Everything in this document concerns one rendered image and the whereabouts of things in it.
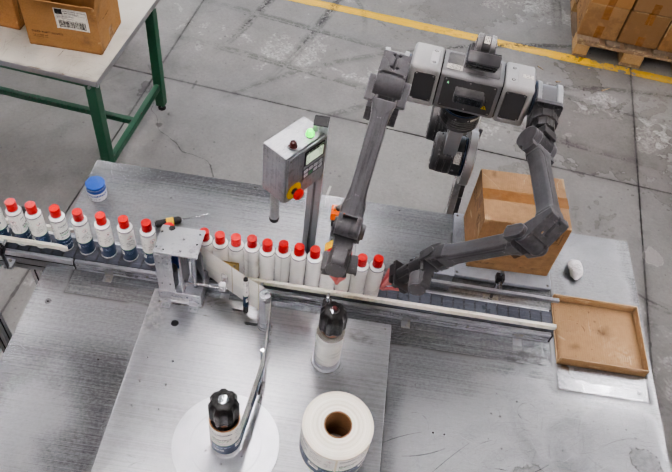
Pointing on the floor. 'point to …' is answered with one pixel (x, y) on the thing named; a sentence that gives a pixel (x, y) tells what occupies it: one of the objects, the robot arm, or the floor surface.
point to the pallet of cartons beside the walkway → (622, 12)
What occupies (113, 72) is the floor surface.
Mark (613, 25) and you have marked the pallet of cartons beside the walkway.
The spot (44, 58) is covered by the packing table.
